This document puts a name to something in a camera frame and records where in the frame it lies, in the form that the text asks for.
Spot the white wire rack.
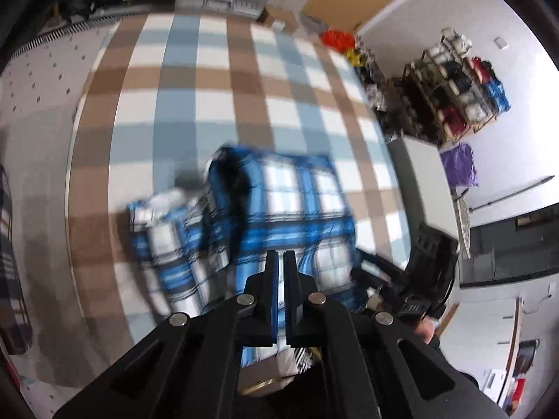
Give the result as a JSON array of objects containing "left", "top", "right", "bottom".
[{"left": 454, "top": 188, "right": 474, "bottom": 259}]

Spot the blue white plaid shirt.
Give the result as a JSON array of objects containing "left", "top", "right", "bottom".
[{"left": 126, "top": 145, "right": 372, "bottom": 369}]

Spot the grey metal rod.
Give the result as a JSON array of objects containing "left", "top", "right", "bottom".
[{"left": 469, "top": 175, "right": 555, "bottom": 212}]

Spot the black low cabinet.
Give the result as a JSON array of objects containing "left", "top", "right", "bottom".
[{"left": 458, "top": 203, "right": 559, "bottom": 289}]

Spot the brown blue checkered blanket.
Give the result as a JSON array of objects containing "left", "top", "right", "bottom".
[{"left": 65, "top": 11, "right": 415, "bottom": 359}]

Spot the dark plaid cloth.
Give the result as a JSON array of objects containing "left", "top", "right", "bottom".
[{"left": 0, "top": 163, "right": 33, "bottom": 354}]

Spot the orange plastic bag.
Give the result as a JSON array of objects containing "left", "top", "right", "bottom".
[{"left": 322, "top": 28, "right": 356, "bottom": 51}]

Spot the grey bed base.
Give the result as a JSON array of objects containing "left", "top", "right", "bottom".
[{"left": 386, "top": 133, "right": 464, "bottom": 263}]

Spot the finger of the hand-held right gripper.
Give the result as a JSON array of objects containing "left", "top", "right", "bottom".
[
  {"left": 349, "top": 268, "right": 407, "bottom": 310},
  {"left": 356, "top": 249, "right": 409, "bottom": 280}
]

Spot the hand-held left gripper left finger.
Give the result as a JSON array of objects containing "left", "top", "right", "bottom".
[{"left": 52, "top": 251, "right": 280, "bottom": 419}]

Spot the purple cloth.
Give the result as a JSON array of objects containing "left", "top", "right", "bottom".
[{"left": 439, "top": 142, "right": 479, "bottom": 189}]

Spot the person's right hand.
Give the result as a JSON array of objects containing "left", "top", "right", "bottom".
[{"left": 415, "top": 318, "right": 442, "bottom": 343}]

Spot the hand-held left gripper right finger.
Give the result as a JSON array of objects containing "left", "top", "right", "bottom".
[{"left": 283, "top": 250, "right": 509, "bottom": 419}]

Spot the white cabinet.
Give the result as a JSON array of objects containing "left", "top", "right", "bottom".
[{"left": 439, "top": 297, "right": 525, "bottom": 402}]

